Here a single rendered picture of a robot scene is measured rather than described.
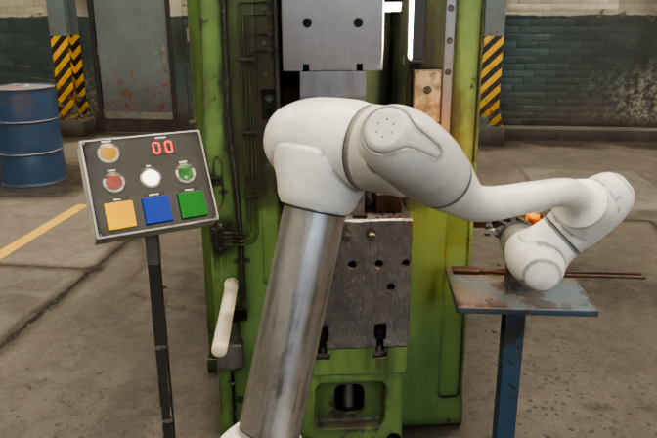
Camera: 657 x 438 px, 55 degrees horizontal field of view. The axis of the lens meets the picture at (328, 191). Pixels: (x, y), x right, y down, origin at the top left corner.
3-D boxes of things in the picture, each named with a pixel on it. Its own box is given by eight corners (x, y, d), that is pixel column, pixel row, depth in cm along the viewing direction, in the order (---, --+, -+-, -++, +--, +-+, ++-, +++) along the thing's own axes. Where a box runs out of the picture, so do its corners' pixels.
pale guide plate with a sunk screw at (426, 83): (439, 122, 206) (442, 69, 202) (412, 122, 206) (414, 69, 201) (438, 120, 208) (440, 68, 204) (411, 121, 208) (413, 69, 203)
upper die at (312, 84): (366, 103, 191) (366, 70, 188) (299, 104, 190) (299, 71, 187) (351, 86, 231) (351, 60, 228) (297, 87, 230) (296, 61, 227)
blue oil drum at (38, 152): (47, 189, 566) (33, 90, 541) (-14, 187, 572) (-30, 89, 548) (79, 173, 622) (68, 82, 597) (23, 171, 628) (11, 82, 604)
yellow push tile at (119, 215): (137, 226, 171) (132, 199, 172) (108, 230, 167) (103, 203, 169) (136, 227, 173) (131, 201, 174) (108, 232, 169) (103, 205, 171)
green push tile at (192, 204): (208, 214, 181) (202, 190, 182) (182, 218, 177) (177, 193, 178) (206, 216, 182) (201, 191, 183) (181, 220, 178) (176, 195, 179)
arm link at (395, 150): (485, 142, 94) (409, 131, 103) (435, 84, 80) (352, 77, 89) (458, 223, 92) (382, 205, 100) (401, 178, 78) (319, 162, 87)
